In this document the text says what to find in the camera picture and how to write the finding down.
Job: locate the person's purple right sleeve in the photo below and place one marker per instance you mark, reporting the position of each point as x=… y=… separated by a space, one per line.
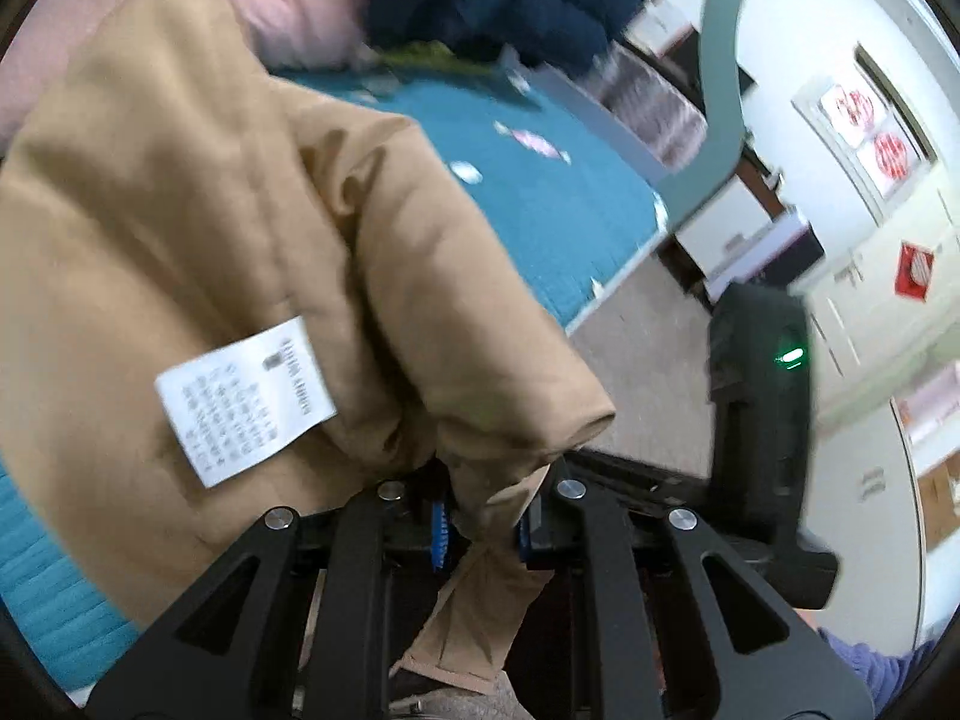
x=885 y=676

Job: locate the pink folded duvet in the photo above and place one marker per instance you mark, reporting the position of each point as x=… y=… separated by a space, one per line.
x=297 y=34

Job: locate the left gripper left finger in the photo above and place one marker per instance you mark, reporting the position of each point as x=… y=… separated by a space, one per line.
x=293 y=620

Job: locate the pink patterned cushion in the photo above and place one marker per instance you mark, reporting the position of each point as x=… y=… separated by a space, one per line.
x=648 y=104

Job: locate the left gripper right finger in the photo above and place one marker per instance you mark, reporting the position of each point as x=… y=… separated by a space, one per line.
x=649 y=613

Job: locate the mint green bed frame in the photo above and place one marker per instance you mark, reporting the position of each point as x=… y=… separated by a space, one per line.
x=683 y=193

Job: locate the tan quilted jacket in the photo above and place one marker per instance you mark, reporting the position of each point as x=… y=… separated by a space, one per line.
x=225 y=239

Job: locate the white cabinet with drawer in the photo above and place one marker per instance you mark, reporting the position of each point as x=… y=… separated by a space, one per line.
x=739 y=237

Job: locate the teal quilted bed cover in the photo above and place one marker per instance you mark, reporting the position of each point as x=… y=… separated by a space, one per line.
x=525 y=187

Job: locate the white care label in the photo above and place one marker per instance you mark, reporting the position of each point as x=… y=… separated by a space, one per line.
x=237 y=406

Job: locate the red paper decoration on door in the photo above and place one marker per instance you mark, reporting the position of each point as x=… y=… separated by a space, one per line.
x=914 y=272

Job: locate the window with red decorations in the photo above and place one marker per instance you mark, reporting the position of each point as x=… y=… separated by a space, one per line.
x=871 y=132

